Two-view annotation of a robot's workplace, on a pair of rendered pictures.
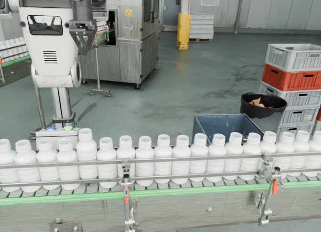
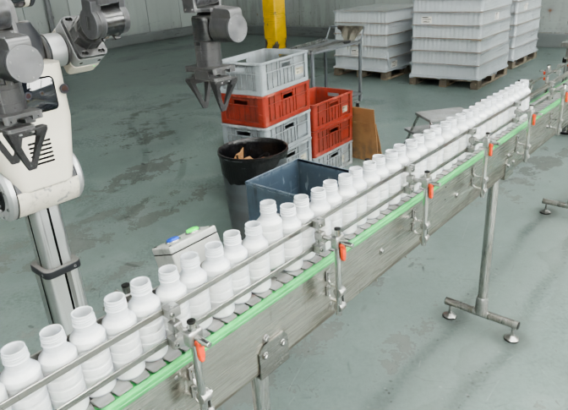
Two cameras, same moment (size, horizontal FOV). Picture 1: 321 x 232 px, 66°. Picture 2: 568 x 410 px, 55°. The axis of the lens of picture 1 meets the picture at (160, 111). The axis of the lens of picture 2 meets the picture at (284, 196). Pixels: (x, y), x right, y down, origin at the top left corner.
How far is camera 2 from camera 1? 96 cm
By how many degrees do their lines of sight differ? 36
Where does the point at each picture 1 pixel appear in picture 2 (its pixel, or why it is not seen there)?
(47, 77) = (38, 192)
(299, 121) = not seen: hidden behind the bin
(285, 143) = (412, 150)
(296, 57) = (266, 71)
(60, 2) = not seen: hidden behind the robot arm
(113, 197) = (312, 274)
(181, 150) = (350, 189)
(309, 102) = (298, 134)
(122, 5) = not seen: outside the picture
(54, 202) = (263, 311)
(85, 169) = (279, 252)
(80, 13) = (215, 57)
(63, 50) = (62, 134)
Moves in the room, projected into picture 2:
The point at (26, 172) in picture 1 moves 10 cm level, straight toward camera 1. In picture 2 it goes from (228, 282) to (274, 287)
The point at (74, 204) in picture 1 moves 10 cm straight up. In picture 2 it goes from (281, 304) to (277, 266)
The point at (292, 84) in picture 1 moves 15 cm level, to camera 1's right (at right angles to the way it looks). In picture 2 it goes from (273, 114) to (289, 110)
